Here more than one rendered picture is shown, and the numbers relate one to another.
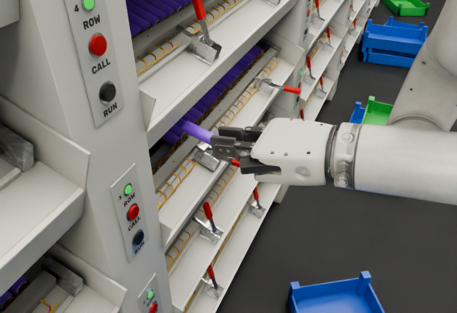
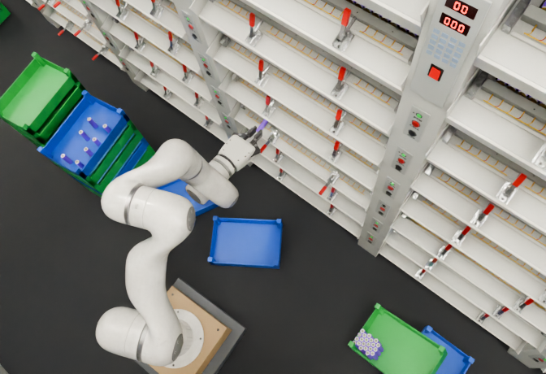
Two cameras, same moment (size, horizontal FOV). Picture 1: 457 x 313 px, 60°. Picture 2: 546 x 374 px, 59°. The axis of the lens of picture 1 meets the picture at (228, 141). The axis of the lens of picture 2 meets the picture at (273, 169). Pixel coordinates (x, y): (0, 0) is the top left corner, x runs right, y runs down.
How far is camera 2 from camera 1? 1.60 m
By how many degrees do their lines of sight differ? 65
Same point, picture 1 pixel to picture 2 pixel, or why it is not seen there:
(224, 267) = (294, 184)
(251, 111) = (312, 166)
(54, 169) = not seen: hidden behind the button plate
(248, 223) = (322, 203)
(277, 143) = (234, 142)
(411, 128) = not seen: hidden behind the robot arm
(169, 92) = (243, 97)
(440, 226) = (313, 351)
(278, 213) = (348, 239)
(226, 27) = (294, 124)
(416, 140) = not seen: hidden behind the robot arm
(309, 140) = (228, 151)
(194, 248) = (271, 150)
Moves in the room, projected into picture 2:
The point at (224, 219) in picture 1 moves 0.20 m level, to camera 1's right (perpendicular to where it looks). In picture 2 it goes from (288, 166) to (275, 213)
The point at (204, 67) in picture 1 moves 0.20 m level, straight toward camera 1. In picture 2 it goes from (261, 111) to (203, 105)
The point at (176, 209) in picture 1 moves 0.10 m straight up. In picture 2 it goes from (249, 123) to (244, 109)
